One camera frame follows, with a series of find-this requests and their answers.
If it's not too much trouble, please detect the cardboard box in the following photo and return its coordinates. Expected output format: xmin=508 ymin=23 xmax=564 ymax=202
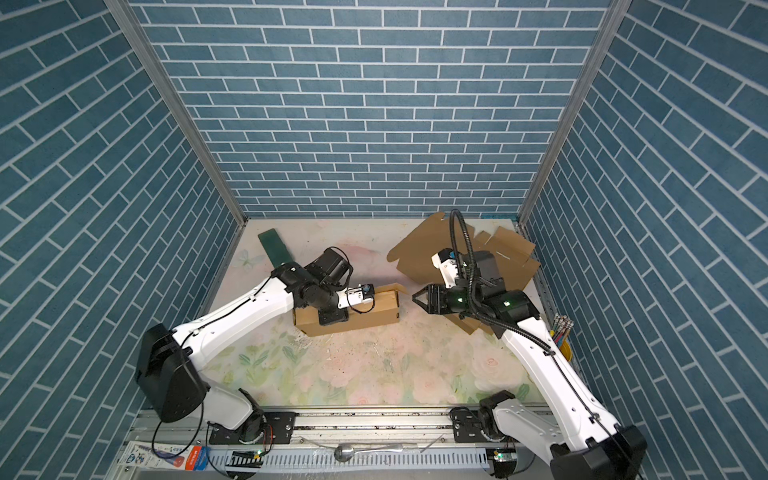
xmin=387 ymin=210 xmax=547 ymax=346
xmin=294 ymin=284 xmax=406 ymax=337

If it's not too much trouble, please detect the green sponge block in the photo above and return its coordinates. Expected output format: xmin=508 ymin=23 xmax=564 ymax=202
xmin=258 ymin=228 xmax=294 ymax=268

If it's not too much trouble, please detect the yellow pencil cup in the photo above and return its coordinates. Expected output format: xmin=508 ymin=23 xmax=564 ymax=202
xmin=550 ymin=315 xmax=574 ymax=362

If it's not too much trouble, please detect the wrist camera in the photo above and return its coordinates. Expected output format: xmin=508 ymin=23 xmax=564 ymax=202
xmin=431 ymin=248 xmax=466 ymax=289
xmin=337 ymin=284 xmax=375 ymax=311

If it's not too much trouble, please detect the white slotted cable duct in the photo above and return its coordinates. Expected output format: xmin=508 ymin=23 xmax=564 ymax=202
xmin=208 ymin=448 xmax=490 ymax=473

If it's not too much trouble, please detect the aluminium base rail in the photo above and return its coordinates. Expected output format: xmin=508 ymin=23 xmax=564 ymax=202
xmin=107 ymin=406 xmax=555 ymax=479

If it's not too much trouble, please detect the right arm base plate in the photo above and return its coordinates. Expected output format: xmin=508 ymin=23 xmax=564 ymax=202
xmin=448 ymin=407 xmax=519 ymax=443

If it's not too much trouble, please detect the white printed package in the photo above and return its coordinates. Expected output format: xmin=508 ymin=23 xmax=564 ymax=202
xmin=117 ymin=441 xmax=208 ymax=472

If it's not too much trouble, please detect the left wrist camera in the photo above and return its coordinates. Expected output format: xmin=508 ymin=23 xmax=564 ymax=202
xmin=337 ymin=284 xmax=375 ymax=311

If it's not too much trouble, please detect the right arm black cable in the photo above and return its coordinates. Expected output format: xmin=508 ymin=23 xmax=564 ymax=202
xmin=448 ymin=208 xmax=646 ymax=480

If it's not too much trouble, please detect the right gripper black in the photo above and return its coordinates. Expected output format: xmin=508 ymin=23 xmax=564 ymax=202
xmin=412 ymin=281 xmax=482 ymax=313

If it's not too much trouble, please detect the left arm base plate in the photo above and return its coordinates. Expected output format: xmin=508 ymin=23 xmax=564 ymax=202
xmin=208 ymin=411 xmax=297 ymax=447

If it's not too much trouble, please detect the metal spoon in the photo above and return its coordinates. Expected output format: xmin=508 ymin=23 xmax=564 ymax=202
xmin=299 ymin=440 xmax=445 ymax=463

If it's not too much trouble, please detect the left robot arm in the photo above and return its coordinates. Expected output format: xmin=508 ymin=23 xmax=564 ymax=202
xmin=136 ymin=247 xmax=375 ymax=444

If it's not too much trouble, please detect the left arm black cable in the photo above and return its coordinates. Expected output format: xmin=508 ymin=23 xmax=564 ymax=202
xmin=149 ymin=245 xmax=378 ymax=478

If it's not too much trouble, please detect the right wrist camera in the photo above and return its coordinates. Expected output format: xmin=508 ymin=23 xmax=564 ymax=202
xmin=431 ymin=248 xmax=466 ymax=289

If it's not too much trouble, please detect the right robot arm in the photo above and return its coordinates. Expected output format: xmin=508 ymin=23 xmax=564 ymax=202
xmin=420 ymin=248 xmax=647 ymax=479

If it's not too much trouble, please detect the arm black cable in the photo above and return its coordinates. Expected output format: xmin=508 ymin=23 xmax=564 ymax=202
xmin=448 ymin=208 xmax=646 ymax=480
xmin=149 ymin=245 xmax=378 ymax=478

